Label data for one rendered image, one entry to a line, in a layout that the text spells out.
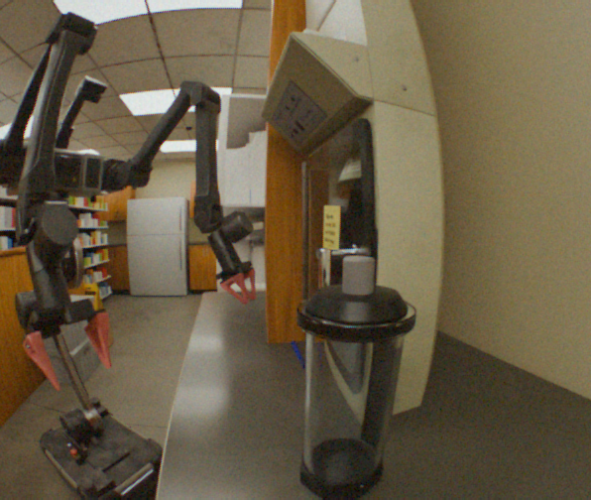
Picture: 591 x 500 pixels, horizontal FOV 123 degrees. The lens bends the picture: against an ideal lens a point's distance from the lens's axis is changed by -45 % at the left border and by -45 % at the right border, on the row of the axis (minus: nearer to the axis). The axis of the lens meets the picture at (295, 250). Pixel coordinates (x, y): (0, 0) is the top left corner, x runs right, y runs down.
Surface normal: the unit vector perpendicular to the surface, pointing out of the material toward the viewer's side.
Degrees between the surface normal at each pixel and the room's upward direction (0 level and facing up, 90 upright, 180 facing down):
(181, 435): 0
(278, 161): 90
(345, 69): 90
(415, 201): 90
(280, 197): 90
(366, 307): 54
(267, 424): 0
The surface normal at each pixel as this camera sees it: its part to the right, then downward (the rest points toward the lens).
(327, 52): 0.24, 0.07
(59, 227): 0.82, -0.48
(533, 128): -0.97, 0.02
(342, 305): -0.43, -0.53
